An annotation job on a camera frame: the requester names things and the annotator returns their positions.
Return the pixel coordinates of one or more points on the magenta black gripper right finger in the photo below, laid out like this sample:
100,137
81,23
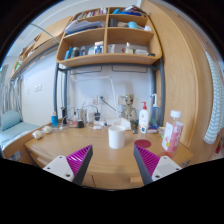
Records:
147,163

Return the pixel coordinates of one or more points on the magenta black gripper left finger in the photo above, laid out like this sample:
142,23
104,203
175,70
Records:
79,162

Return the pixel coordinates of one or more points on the dark red round coaster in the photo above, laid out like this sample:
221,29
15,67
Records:
143,143

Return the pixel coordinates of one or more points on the wooden desk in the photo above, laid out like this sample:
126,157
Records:
109,168

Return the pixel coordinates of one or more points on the clear bottle pink label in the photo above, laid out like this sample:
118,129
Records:
173,131

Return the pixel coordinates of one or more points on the white pump lotion bottle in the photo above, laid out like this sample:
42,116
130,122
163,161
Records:
143,119

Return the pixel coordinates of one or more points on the white round object right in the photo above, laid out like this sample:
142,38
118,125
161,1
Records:
47,129

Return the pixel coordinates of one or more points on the white round object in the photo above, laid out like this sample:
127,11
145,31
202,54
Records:
47,129
37,134

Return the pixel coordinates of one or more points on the white tissue pack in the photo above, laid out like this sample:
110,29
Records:
118,122

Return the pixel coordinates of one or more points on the black charger plug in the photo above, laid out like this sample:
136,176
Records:
97,116

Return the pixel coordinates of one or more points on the blue white small bottle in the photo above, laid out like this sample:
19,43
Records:
54,119

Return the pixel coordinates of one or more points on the white round object left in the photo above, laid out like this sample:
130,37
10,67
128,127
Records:
37,134

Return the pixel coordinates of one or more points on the clear blue pump bottle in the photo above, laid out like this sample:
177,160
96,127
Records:
155,110

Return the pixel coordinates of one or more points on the Groot figurine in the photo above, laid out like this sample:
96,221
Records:
129,112

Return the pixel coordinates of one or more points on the striped hanging towel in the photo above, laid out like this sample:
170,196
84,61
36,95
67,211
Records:
217,116

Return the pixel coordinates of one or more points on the bed with teal bedding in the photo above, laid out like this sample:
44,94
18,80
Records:
9,135

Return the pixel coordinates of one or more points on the teal pillow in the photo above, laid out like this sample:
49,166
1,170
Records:
10,119

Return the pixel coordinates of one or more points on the wooden wardrobe panel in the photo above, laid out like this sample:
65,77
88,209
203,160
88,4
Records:
188,82

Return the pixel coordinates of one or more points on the stack of papers on shelf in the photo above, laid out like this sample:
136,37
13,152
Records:
76,26

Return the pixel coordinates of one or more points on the wooden wall shelf unit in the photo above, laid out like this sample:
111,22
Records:
127,38

